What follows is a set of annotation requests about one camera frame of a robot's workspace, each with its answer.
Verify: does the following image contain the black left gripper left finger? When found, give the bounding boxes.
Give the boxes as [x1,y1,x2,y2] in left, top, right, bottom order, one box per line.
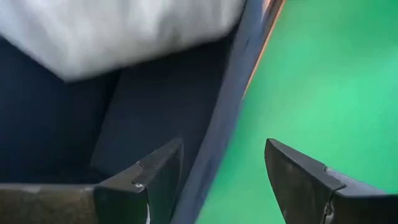
[0,138,185,224]

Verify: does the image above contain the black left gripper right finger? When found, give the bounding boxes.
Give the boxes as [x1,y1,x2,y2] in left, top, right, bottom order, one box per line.
[264,138,398,224]

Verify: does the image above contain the navy white striped laundry basket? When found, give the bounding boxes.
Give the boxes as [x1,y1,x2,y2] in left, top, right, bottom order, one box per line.
[0,0,287,224]

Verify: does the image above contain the grey garment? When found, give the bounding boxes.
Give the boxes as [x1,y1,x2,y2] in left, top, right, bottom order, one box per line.
[0,0,247,82]

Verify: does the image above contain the green table mat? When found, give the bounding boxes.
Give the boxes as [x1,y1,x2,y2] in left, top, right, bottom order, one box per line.
[195,0,398,224]

